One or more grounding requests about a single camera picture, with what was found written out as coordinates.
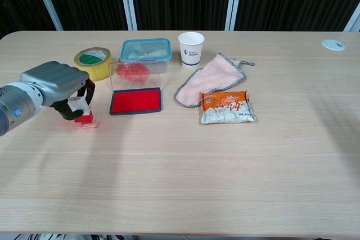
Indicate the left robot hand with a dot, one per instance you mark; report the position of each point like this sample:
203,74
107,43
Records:
56,79

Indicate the red stamp block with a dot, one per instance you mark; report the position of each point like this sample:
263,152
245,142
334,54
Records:
84,117

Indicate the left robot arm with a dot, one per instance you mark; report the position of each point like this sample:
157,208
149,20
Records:
17,108

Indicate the yellow tape roll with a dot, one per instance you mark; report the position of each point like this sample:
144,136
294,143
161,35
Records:
95,71

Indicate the red ink pad clear lid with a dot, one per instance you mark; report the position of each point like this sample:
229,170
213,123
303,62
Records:
136,101

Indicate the clear container blue lid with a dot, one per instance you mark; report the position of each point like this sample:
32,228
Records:
146,49

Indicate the white paper cup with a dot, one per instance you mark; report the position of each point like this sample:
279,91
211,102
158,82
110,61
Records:
191,54

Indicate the pink cloth grey trim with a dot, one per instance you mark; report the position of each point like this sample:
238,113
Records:
211,82

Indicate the orange and white snack bag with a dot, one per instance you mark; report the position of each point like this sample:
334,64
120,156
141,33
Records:
227,108

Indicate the white frame post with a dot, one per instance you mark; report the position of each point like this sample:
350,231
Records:
353,22
234,1
46,1
128,1

